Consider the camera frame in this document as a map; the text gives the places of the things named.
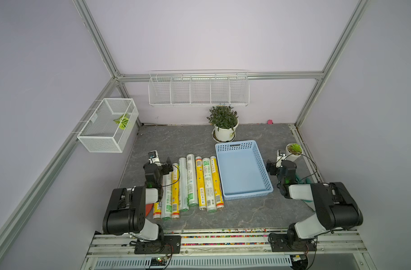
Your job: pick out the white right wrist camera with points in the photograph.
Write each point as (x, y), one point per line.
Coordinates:
(281, 155)

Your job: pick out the white mesh wall basket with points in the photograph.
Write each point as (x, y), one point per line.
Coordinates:
(101, 134)

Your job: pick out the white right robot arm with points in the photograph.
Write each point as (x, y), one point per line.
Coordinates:
(335, 208)

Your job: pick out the white wire wall shelf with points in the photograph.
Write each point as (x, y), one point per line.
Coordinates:
(199, 88)

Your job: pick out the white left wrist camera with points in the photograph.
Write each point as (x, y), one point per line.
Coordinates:
(153, 157)

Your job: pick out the green leaf toy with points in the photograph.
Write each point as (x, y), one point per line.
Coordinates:
(122, 121)

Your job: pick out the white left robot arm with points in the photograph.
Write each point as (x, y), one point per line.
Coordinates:
(126, 210)

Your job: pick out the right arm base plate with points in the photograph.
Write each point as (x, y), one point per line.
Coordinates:
(283, 243)

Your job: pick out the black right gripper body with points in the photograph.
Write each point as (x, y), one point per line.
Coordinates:
(271, 167)

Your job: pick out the large potted green plant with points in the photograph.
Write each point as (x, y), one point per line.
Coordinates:
(225, 121)

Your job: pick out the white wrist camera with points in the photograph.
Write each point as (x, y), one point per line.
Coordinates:
(153, 157)
(281, 155)

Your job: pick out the white vent grille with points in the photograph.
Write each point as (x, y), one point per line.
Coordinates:
(193, 262)

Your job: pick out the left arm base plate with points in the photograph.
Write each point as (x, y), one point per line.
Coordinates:
(167, 245)

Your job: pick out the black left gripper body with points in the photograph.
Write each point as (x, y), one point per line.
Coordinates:
(165, 167)

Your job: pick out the small potted succulent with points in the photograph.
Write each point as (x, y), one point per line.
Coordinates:
(293, 152)

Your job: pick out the blue plastic basket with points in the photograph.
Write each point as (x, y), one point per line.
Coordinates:
(242, 170)

